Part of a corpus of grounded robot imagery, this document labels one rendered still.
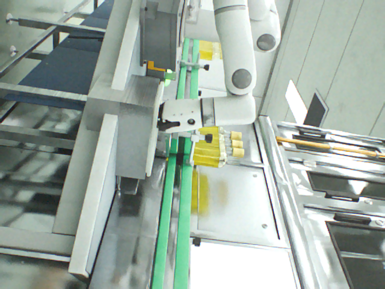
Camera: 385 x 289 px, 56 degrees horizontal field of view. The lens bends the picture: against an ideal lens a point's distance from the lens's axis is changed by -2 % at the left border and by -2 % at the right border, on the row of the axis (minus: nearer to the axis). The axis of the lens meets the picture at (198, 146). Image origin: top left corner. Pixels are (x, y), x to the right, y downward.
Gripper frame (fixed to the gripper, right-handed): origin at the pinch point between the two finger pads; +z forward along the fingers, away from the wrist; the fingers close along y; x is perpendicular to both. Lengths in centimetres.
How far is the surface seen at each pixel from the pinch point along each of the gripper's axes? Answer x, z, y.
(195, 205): -42.5, -9.4, 11.6
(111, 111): 5.8, 5.9, -6.7
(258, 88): -282, -106, 610
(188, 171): -25.6, -8.7, 8.9
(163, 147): -18.0, -1.6, 12.2
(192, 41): -17, -8, 112
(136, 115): 4.0, 0.1, -6.7
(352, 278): -61, -60, -8
